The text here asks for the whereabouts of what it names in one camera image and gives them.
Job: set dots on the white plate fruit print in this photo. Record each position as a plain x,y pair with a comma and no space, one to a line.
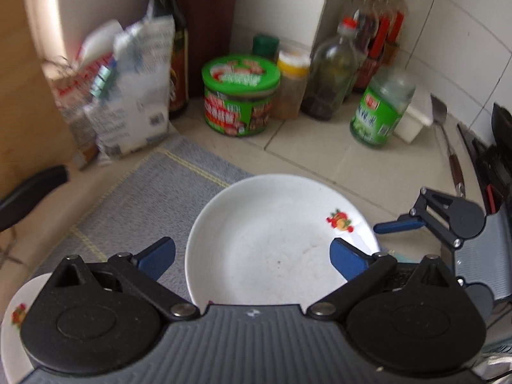
12,344
260,240

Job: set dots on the white plastic bag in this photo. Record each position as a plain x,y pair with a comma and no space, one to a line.
136,100

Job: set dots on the tan wooden board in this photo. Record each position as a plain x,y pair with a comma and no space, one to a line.
20,108

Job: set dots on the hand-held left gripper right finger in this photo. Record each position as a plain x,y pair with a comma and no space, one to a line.
348,258

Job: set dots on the yellow lidded spice jar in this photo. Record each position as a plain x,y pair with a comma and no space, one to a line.
292,84

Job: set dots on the grey dish mat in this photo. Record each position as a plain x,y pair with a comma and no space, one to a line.
152,200

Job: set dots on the dark soy sauce bottle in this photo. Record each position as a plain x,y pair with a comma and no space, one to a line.
180,56

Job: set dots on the white box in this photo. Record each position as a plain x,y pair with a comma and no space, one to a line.
414,120

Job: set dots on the green capped small jar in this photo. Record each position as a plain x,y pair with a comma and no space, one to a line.
265,46

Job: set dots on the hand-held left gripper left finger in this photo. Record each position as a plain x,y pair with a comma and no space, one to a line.
158,256

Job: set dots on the clear oil bottle red cap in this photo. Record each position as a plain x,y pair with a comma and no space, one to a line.
330,76

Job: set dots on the sauce bottle red label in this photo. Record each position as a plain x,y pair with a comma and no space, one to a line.
366,28
383,20
398,16

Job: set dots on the black stove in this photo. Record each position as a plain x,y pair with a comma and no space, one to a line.
490,160

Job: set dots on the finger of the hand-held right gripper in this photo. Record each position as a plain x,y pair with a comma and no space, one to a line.
396,226

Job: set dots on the green labelled glass jar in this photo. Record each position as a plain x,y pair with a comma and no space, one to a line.
378,112

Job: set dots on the red printed bag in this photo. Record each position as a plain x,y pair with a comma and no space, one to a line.
76,100

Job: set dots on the green lidded tin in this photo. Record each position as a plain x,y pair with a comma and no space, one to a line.
240,100

